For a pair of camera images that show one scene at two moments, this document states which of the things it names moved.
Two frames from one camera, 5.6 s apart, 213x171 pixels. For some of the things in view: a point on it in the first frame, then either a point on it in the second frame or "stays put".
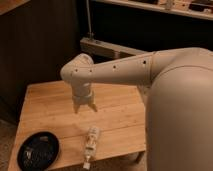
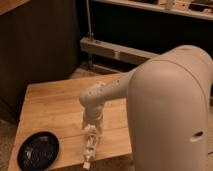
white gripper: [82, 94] to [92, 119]
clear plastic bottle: [91, 139] stays put
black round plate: [38, 151] stays put
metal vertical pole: [89, 18] stays put
